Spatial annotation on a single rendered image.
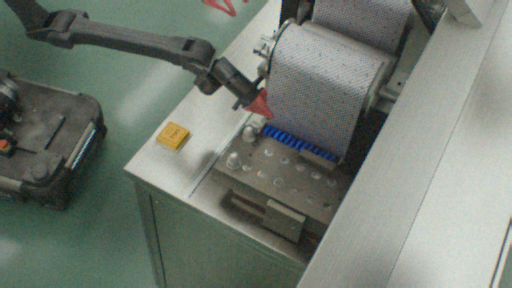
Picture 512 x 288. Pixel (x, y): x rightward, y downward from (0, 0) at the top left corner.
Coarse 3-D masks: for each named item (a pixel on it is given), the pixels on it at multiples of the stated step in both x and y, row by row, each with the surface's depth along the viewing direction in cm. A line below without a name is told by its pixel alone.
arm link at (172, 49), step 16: (80, 16) 145; (80, 32) 142; (96, 32) 142; (112, 32) 142; (128, 32) 141; (144, 32) 142; (64, 48) 145; (112, 48) 145; (128, 48) 143; (144, 48) 141; (160, 48) 139; (176, 48) 138; (192, 48) 139; (208, 48) 140; (176, 64) 141
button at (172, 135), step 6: (168, 126) 159; (174, 126) 160; (180, 126) 160; (162, 132) 158; (168, 132) 158; (174, 132) 158; (180, 132) 158; (186, 132) 159; (156, 138) 158; (162, 138) 157; (168, 138) 157; (174, 138) 157; (180, 138) 157; (186, 138) 160; (168, 144) 157; (174, 144) 156; (180, 144) 158
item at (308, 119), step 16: (272, 80) 136; (272, 96) 140; (288, 96) 137; (304, 96) 134; (272, 112) 145; (288, 112) 142; (304, 112) 138; (320, 112) 135; (336, 112) 132; (288, 128) 146; (304, 128) 143; (320, 128) 140; (336, 128) 137; (352, 128) 134; (320, 144) 144; (336, 144) 141
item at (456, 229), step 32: (480, 96) 104; (480, 128) 99; (448, 160) 94; (480, 160) 95; (448, 192) 91; (480, 192) 91; (416, 224) 87; (448, 224) 87; (480, 224) 87; (416, 256) 83; (448, 256) 84; (480, 256) 84
